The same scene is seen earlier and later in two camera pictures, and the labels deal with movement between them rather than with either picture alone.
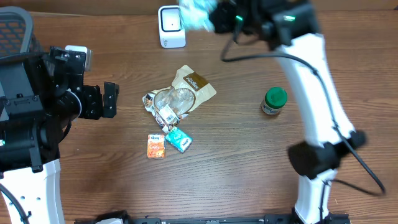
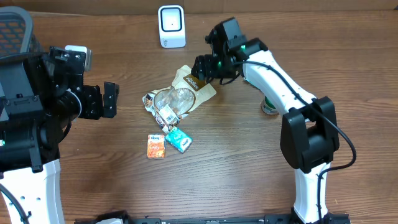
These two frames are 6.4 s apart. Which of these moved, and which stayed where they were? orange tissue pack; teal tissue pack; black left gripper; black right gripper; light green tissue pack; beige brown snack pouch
Moved: black right gripper; light green tissue pack
Stayed: teal tissue pack; black left gripper; orange tissue pack; beige brown snack pouch
